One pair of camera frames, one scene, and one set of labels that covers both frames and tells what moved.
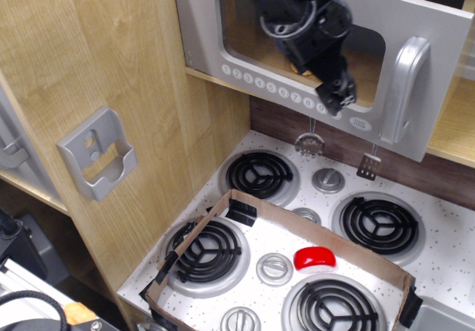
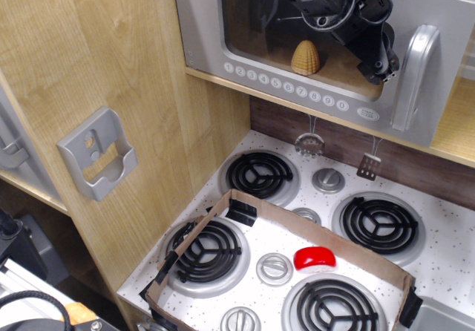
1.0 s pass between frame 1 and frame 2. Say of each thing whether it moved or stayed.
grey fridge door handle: stayed
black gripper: moved
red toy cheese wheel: stayed
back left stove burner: stayed
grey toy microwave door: moved
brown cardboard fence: stayed
